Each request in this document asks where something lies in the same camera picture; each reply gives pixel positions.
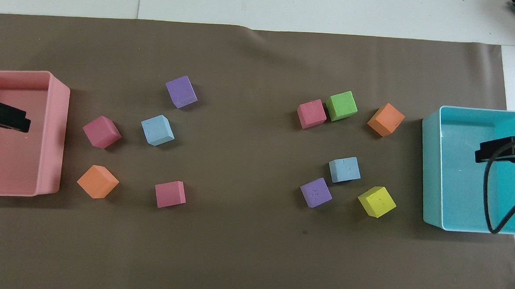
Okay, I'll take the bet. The pink foam block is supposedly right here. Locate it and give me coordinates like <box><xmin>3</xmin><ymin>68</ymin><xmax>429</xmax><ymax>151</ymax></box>
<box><xmin>81</xmin><ymin>115</ymin><xmax>123</xmax><ymax>150</ymax></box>
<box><xmin>154</xmin><ymin>180</ymin><xmax>187</xmax><ymax>210</ymax></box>
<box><xmin>296</xmin><ymin>98</ymin><xmax>328</xmax><ymax>131</ymax></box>

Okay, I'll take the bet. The green foam block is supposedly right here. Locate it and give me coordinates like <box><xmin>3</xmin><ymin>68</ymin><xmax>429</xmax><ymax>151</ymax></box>
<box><xmin>325</xmin><ymin>90</ymin><xmax>359</xmax><ymax>123</ymax></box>

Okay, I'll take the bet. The cyan plastic bin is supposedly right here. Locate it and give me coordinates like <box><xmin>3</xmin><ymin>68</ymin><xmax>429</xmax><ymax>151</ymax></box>
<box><xmin>417</xmin><ymin>105</ymin><xmax>515</xmax><ymax>234</ymax></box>

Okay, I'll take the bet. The yellow foam block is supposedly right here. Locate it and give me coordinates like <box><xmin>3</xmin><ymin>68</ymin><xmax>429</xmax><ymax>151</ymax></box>
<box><xmin>357</xmin><ymin>185</ymin><xmax>397</xmax><ymax>219</ymax></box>

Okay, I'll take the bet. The light blue foam block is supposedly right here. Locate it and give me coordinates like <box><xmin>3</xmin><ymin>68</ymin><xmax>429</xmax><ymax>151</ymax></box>
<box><xmin>328</xmin><ymin>156</ymin><xmax>362</xmax><ymax>185</ymax></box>
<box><xmin>140</xmin><ymin>114</ymin><xmax>176</xmax><ymax>148</ymax></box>

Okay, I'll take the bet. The purple foam block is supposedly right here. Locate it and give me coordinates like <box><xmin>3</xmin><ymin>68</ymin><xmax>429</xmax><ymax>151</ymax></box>
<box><xmin>299</xmin><ymin>176</ymin><xmax>334</xmax><ymax>210</ymax></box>
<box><xmin>164</xmin><ymin>74</ymin><xmax>199</xmax><ymax>110</ymax></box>

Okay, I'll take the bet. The orange foam block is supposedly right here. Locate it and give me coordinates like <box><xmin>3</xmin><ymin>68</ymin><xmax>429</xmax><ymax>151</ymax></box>
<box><xmin>76</xmin><ymin>164</ymin><xmax>121</xmax><ymax>200</ymax></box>
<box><xmin>367</xmin><ymin>102</ymin><xmax>406</xmax><ymax>138</ymax></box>

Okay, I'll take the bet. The black cable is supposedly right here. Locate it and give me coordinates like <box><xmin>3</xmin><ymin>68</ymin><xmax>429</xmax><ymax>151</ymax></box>
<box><xmin>481</xmin><ymin>134</ymin><xmax>515</xmax><ymax>235</ymax></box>

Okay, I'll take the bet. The pink plastic bin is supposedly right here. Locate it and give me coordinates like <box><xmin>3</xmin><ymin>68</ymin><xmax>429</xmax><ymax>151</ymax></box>
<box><xmin>0</xmin><ymin>69</ymin><xmax>72</xmax><ymax>200</ymax></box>

